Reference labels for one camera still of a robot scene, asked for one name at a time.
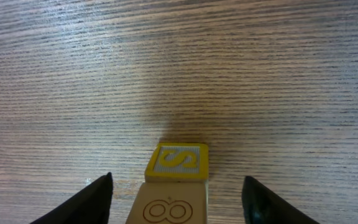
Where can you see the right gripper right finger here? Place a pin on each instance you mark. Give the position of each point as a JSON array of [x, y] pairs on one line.
[[263, 206]]

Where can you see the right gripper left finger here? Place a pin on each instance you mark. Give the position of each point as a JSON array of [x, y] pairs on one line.
[[91, 205]]

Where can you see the teal-sided circle block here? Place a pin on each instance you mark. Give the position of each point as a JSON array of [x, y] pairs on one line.
[[169, 203]]

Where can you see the blue H block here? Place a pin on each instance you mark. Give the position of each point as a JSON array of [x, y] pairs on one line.
[[178, 162]]

